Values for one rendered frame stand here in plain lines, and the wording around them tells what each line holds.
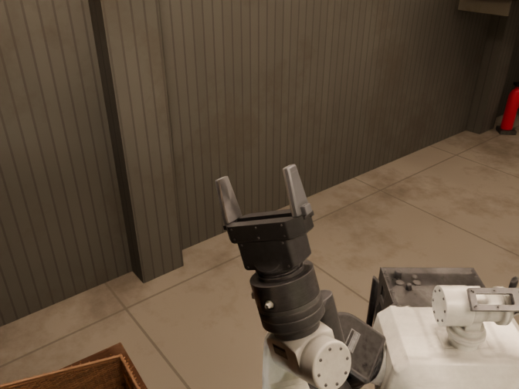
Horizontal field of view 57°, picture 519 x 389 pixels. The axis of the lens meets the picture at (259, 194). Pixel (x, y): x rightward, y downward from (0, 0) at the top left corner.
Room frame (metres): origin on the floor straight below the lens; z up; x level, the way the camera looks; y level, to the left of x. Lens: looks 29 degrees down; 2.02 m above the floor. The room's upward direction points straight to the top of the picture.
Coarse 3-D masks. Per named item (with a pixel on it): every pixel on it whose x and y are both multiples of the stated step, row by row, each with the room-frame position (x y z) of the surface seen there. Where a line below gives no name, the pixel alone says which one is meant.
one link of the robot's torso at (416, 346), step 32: (384, 288) 0.76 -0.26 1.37; (416, 288) 0.74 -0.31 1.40; (384, 320) 0.66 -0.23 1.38; (416, 320) 0.65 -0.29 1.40; (512, 320) 0.65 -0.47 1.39; (384, 352) 0.60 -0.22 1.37; (416, 352) 0.57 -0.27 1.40; (448, 352) 0.57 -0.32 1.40; (480, 352) 0.57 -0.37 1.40; (512, 352) 0.57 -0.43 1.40; (384, 384) 0.57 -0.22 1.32; (416, 384) 0.53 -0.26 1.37; (448, 384) 0.53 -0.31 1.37; (480, 384) 0.53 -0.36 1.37; (512, 384) 0.53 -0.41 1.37
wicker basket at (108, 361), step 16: (64, 368) 1.07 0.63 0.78; (80, 368) 1.09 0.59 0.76; (96, 368) 1.12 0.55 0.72; (112, 368) 1.14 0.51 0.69; (128, 368) 1.11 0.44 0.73; (0, 384) 0.97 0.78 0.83; (16, 384) 0.98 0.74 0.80; (48, 384) 1.03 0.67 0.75; (64, 384) 1.05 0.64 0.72; (80, 384) 1.08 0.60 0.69; (96, 384) 1.11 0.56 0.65; (112, 384) 1.14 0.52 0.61; (128, 384) 1.12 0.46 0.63
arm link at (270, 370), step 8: (264, 344) 0.49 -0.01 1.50; (264, 352) 0.49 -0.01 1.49; (264, 360) 0.48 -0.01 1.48; (272, 360) 0.47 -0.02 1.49; (264, 368) 0.47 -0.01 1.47; (272, 368) 0.47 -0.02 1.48; (280, 368) 0.47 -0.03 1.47; (264, 376) 0.47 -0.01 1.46; (272, 376) 0.46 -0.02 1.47; (280, 376) 0.47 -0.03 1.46; (288, 376) 0.47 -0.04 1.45; (296, 376) 0.48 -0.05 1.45; (264, 384) 0.46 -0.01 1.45; (272, 384) 0.46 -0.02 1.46; (280, 384) 0.46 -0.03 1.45; (288, 384) 0.46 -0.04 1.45; (296, 384) 0.47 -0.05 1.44; (304, 384) 0.47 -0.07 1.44
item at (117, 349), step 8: (120, 344) 1.36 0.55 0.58; (104, 352) 1.32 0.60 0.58; (112, 352) 1.32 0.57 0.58; (120, 352) 1.32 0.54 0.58; (80, 360) 1.28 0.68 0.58; (88, 360) 1.28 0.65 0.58; (128, 360) 1.28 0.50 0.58; (64, 376) 1.20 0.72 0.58; (136, 376) 1.20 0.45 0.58; (32, 384) 1.17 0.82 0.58; (144, 384) 1.17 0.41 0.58
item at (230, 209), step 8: (216, 184) 0.56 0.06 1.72; (224, 184) 0.57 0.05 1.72; (224, 192) 0.56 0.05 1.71; (232, 192) 0.57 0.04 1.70; (224, 200) 0.55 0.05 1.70; (232, 200) 0.56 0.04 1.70; (224, 208) 0.55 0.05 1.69; (232, 208) 0.56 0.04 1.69; (224, 216) 0.54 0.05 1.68; (232, 216) 0.55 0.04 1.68
